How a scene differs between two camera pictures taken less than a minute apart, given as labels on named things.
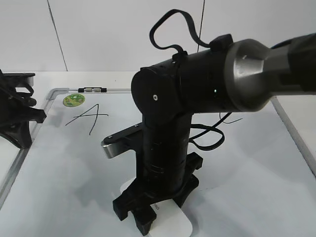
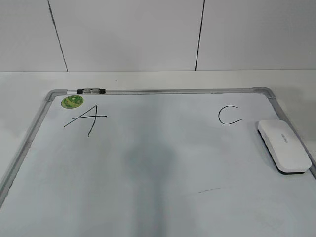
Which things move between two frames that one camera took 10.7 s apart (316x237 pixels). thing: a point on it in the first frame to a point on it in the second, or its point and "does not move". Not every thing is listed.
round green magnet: x=73 y=100 does not move
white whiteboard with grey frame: x=260 y=182 does not move
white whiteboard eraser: x=171 y=221 to x=286 y=151
